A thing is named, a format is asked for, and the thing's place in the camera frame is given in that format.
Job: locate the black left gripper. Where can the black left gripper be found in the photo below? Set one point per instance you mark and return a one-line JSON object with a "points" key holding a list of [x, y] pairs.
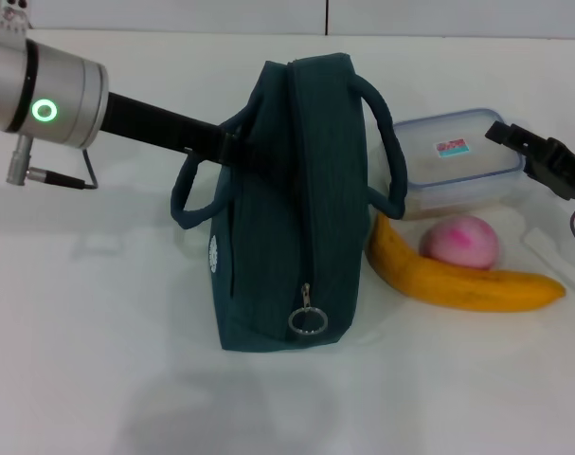
{"points": [[164, 128]]}

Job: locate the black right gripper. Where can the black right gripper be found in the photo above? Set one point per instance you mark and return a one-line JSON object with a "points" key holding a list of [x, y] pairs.
{"points": [[566, 170]]}

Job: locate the dark teal insulated lunch bag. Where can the dark teal insulated lunch bag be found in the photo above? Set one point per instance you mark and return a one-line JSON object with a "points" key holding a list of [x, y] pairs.
{"points": [[292, 213]]}

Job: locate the clear plastic food container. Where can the clear plastic food container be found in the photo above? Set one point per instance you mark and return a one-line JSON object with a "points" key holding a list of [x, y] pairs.
{"points": [[457, 166]]}

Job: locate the pink peach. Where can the pink peach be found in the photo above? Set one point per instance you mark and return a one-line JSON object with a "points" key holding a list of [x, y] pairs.
{"points": [[462, 242]]}

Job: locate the yellow banana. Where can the yellow banana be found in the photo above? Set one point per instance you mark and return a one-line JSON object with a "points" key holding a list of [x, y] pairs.
{"points": [[457, 289]]}

